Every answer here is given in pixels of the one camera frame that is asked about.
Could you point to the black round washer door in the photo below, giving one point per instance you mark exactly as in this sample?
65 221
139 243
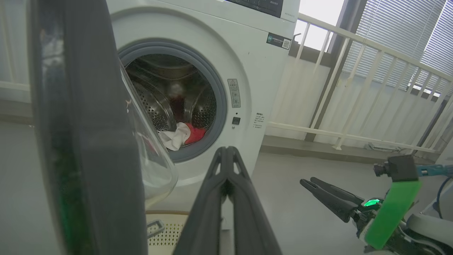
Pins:
92 124

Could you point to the stainless steel washing machine drum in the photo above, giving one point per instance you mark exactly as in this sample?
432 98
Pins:
162 81

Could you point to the teal right camera connector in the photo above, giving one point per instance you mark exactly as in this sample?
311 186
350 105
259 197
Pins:
435 170

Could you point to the black QR code sticker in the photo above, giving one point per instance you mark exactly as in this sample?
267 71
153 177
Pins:
279 41

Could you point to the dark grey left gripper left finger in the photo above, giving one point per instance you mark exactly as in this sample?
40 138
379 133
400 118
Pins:
205 219

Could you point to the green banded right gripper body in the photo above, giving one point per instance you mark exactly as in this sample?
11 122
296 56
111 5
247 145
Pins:
393 212

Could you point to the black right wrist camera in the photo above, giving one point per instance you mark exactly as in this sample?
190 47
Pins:
401 168

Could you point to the white metal railing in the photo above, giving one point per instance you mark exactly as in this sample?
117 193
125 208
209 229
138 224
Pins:
354 136

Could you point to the red and white garment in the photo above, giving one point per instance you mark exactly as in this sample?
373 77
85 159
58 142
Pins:
184 134

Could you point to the black appliance display panel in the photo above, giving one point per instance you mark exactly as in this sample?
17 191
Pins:
258 5

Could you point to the grey rubber door gasket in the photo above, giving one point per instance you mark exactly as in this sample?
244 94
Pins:
221 106

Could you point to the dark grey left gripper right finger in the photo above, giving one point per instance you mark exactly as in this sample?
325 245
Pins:
251 226

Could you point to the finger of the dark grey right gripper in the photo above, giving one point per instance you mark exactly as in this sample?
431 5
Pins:
339 191
332 203

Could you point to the grey warning sticker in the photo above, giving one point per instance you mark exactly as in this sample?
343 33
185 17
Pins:
234 93

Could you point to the white front-load washing machine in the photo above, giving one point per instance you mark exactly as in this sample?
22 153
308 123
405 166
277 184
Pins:
247 63

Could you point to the cream perforated laundry basket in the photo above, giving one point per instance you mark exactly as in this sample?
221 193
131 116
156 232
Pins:
173 230

